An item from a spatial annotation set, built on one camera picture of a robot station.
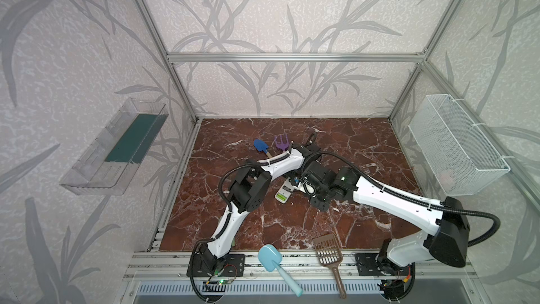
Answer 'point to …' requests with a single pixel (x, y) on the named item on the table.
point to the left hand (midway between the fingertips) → (299, 175)
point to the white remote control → (285, 191)
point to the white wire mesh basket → (463, 161)
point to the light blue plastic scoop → (270, 257)
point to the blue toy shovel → (261, 146)
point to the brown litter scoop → (330, 255)
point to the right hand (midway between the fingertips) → (314, 187)
